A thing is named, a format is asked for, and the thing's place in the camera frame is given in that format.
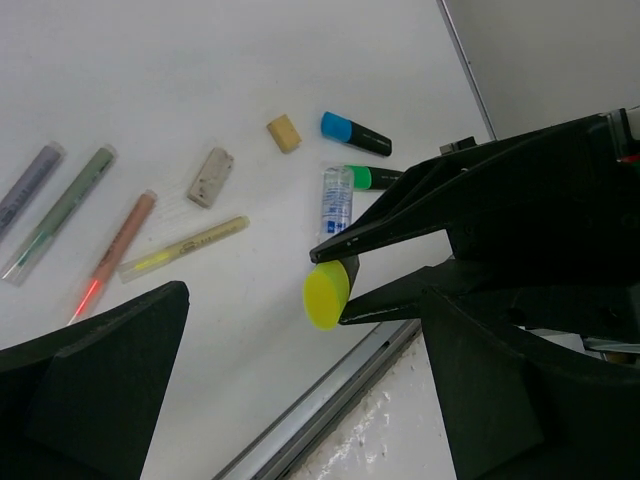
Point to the green cap black highlighter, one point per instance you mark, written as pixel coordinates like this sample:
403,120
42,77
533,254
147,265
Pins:
367,178

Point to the yellow cap black highlighter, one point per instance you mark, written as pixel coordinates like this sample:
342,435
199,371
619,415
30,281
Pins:
327,290

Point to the blue cap black highlighter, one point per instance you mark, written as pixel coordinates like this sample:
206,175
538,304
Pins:
348,132

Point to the green-grey slim highlighter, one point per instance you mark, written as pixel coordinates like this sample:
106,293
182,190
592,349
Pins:
38,242

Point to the tan eraser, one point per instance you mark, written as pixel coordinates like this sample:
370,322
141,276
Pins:
284,133

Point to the purple-grey slim highlighter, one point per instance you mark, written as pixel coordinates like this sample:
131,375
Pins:
29,183

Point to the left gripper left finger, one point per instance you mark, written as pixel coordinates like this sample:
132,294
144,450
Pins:
83,402

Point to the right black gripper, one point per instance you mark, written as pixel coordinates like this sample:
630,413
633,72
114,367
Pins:
546,233

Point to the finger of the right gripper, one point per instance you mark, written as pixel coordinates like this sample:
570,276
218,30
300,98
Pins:
427,198
398,299

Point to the grey-white eraser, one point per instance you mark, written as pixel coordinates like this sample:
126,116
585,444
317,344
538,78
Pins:
210,179

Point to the yellow slim highlighter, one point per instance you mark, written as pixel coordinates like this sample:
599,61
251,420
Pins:
143,265

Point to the pink-orange slim highlighter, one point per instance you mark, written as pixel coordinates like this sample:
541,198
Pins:
103,272

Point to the clear glue bottle blue cap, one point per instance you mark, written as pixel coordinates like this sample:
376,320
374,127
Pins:
336,201

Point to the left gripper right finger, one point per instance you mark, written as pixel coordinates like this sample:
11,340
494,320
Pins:
516,406

